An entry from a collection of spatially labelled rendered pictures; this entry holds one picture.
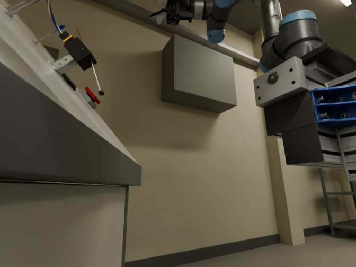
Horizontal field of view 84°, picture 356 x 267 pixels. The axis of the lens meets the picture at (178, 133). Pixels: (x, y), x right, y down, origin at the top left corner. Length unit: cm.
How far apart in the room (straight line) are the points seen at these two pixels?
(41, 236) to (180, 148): 227
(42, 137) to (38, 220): 11
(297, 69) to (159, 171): 193
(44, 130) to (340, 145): 62
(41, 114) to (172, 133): 231
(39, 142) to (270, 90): 56
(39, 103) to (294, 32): 79
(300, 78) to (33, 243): 59
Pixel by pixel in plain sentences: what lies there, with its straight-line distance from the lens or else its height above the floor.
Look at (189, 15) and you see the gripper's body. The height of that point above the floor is 151.
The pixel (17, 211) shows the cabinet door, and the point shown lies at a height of 77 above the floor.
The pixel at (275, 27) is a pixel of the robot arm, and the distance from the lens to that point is 104.
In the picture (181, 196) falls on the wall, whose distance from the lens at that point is 244.
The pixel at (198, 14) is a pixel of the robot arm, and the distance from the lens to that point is 101.
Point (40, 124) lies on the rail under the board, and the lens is 19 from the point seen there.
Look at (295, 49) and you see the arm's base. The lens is 81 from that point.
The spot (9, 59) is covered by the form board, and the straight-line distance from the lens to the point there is 21.
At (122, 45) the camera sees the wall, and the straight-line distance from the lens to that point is 273.
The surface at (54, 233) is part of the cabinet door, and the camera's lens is 31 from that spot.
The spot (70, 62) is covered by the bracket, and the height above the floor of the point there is 108.
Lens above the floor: 79
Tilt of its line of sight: 16 degrees up
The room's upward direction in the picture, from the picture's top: 1 degrees counter-clockwise
